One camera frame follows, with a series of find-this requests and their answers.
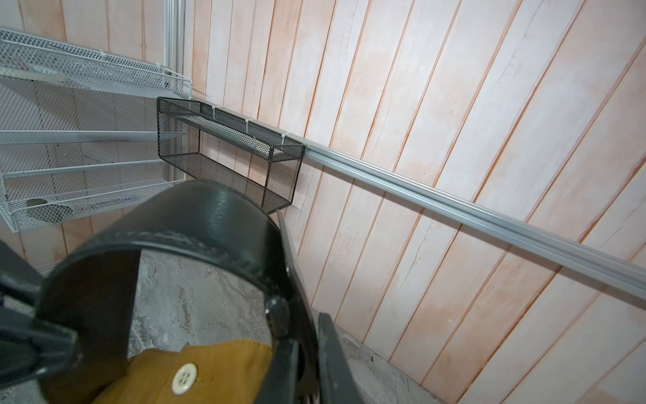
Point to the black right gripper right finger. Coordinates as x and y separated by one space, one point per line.
336 381

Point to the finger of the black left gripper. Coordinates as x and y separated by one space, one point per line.
31 348

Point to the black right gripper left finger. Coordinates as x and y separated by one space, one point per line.
279 384

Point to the mustard yellow trousers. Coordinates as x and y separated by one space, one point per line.
230 372

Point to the black leather belt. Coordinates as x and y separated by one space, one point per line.
93 290

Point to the white wire mesh shelf rack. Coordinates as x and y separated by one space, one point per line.
78 131

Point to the black wire mesh basket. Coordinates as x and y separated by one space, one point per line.
212 143

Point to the aluminium frame rails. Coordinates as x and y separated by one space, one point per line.
241 56

